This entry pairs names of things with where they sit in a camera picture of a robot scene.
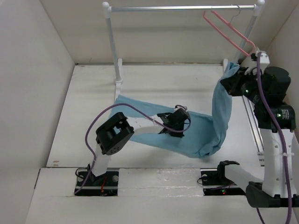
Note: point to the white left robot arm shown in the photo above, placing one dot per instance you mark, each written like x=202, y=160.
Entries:
x=113, y=135

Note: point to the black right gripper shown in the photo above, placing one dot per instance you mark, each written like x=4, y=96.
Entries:
x=231, y=83

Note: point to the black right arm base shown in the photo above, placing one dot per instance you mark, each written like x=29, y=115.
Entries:
x=215, y=183

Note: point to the white metal clothes rack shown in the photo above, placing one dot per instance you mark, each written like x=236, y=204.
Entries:
x=117, y=62

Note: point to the light blue trousers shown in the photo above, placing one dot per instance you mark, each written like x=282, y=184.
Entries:
x=206, y=134

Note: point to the aluminium side rail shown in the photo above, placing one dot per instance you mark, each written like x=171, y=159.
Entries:
x=249, y=107

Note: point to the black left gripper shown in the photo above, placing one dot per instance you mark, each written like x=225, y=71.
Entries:
x=179, y=134

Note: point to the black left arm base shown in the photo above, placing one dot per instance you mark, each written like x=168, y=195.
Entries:
x=104, y=185

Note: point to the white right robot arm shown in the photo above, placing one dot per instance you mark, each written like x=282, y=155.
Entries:
x=276, y=189

